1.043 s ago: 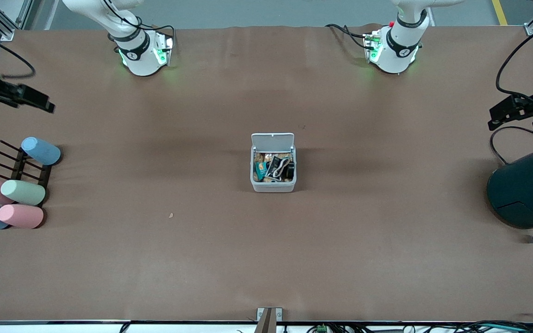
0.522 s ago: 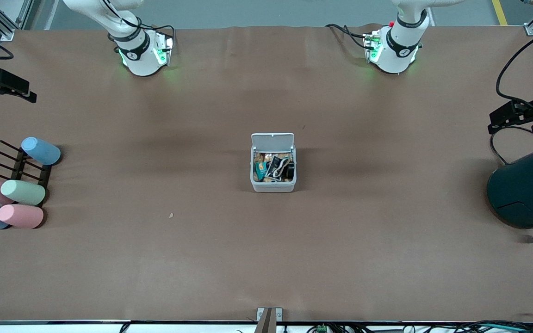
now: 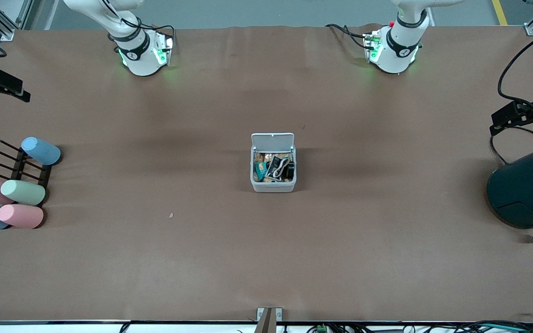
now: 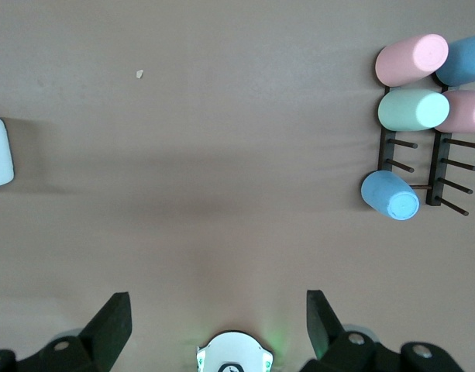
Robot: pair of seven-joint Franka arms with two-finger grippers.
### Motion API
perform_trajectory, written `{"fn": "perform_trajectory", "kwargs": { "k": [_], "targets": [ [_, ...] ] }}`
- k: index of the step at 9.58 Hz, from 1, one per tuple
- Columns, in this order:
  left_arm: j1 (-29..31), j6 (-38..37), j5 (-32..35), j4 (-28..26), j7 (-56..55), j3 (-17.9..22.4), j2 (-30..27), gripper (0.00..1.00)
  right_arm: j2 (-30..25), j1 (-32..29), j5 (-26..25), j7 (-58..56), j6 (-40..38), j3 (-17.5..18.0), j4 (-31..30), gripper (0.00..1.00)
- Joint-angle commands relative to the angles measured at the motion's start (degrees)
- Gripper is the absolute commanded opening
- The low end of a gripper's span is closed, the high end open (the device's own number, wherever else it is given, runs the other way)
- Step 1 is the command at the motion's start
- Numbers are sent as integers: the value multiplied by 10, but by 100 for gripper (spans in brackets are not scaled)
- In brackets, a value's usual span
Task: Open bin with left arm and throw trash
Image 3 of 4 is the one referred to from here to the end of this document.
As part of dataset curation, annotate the black snack wrapper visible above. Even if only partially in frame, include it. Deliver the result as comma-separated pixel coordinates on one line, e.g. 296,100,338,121
266,156,295,182

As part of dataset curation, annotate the small white lidded bin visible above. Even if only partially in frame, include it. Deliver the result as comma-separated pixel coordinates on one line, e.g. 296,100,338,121
250,132,297,193

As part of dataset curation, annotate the dark teal round container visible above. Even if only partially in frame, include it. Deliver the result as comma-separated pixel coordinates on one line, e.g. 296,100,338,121
484,141,533,230

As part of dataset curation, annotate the dark wooden peg cup rack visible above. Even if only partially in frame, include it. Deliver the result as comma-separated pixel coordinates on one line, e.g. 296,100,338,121
0,140,53,207

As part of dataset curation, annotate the mint green plastic cup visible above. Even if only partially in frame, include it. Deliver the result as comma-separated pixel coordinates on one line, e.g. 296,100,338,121
0,179,46,206

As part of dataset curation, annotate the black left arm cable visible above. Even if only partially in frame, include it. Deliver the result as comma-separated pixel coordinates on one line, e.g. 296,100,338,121
488,34,533,166

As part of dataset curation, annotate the black base power cable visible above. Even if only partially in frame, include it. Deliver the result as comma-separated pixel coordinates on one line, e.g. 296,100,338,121
325,23,372,50

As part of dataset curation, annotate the teal cable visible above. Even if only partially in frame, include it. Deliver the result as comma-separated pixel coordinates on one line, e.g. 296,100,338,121
478,323,533,333

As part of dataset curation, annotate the grey metal table bracket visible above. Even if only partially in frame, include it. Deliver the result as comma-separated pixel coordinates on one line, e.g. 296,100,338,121
254,307,284,333

